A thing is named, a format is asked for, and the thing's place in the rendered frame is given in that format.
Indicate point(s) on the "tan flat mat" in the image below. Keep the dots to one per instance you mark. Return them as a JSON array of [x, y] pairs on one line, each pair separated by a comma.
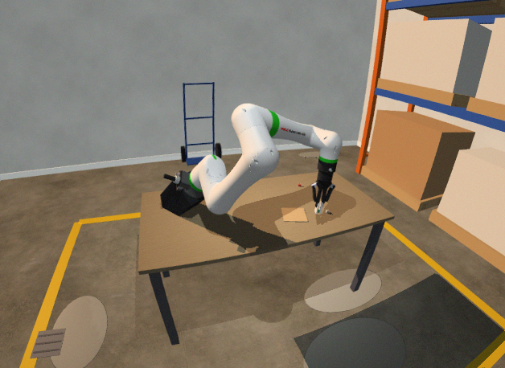
[[294, 215]]

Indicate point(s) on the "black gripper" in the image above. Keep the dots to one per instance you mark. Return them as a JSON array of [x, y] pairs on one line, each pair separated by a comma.
[[323, 179]]

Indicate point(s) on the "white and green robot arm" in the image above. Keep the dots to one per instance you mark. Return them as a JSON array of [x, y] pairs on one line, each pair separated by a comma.
[[259, 156]]

